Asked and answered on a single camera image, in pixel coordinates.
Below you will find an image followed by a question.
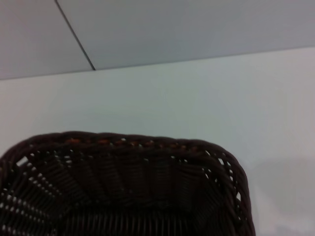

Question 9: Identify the black woven wicker basket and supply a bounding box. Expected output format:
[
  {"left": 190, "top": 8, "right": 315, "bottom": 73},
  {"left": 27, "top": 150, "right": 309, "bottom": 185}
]
[{"left": 0, "top": 131, "right": 255, "bottom": 236}]

